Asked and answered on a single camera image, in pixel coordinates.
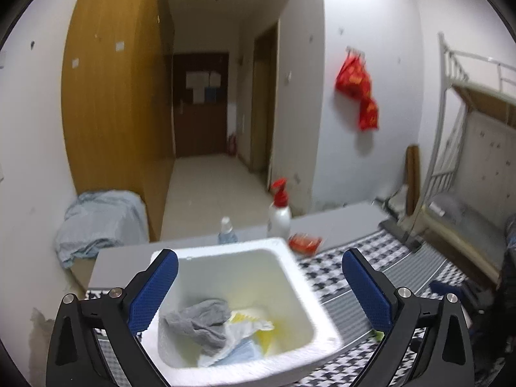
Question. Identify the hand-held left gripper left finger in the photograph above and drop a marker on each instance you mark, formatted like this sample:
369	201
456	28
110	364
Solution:
155	290

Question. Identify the small green item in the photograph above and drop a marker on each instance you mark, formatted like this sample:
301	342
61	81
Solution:
379	334

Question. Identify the blue surgical face mask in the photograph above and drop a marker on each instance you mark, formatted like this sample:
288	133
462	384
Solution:
242	355

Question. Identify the dark clothing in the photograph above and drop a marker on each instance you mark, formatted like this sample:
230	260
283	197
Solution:
463	294

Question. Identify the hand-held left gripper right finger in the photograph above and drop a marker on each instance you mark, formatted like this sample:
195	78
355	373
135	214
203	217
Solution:
365	290

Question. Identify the white yellow packet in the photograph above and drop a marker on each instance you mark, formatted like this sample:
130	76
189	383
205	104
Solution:
242	324

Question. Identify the wall hook rack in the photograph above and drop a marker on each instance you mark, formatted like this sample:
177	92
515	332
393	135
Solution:
355	51

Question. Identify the red fire extinguisher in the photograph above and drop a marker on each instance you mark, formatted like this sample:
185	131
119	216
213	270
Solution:
231	145

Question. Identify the light blue crumpled cloth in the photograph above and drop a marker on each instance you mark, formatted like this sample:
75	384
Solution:
100	225

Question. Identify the grey cloth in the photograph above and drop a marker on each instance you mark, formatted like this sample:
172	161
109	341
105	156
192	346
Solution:
201	322

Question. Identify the wooden side door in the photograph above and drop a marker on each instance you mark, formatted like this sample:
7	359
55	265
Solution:
264	105

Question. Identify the blue paper notice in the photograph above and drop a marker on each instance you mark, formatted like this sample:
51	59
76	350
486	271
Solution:
211	94

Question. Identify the dark brown entrance door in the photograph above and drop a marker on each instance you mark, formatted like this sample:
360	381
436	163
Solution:
201	129

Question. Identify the clear plastic water bottle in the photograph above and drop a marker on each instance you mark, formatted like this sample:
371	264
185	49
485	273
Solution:
227	234

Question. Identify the houndstooth patterned mat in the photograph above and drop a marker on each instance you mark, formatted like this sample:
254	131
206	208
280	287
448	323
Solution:
322	266

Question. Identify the white foam box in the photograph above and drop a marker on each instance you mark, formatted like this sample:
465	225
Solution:
282	274

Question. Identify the grey bedding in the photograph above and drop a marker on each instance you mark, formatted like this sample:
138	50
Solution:
467	217

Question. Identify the red snack packet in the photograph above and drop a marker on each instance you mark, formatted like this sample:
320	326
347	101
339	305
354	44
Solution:
304	243

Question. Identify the wooden wardrobe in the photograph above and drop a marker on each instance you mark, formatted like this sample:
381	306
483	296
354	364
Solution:
117	109

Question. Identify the white spray bottle red nozzle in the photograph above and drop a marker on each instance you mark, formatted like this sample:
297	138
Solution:
279	217

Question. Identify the red hanging bag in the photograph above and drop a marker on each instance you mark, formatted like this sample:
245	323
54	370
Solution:
356	80

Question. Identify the white paper notice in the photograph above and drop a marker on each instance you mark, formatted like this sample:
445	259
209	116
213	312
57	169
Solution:
212	80
196	80
198	95

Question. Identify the wooden board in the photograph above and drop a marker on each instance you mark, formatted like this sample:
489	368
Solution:
412	181

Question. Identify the white metal bunk bed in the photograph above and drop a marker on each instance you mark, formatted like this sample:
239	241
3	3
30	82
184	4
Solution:
479	129

